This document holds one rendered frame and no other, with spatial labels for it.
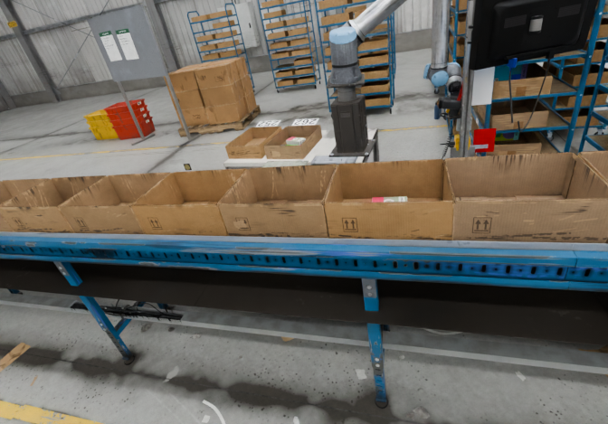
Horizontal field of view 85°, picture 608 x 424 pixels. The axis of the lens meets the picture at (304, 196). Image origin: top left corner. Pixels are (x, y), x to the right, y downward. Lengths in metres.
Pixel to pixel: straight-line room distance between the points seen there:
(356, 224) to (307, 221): 0.17
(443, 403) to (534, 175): 1.05
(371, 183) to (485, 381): 1.08
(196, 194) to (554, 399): 1.81
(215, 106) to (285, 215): 4.88
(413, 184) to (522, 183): 0.36
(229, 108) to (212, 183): 4.31
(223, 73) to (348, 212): 4.83
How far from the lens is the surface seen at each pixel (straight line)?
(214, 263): 1.38
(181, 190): 1.69
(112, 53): 6.50
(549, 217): 1.13
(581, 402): 1.99
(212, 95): 5.90
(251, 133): 2.76
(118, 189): 1.94
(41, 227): 1.97
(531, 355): 1.69
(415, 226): 1.09
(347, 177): 1.34
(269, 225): 1.19
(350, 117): 2.06
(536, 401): 1.92
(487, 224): 1.11
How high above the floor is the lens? 1.60
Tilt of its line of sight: 29 degrees down
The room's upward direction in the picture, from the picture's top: 11 degrees counter-clockwise
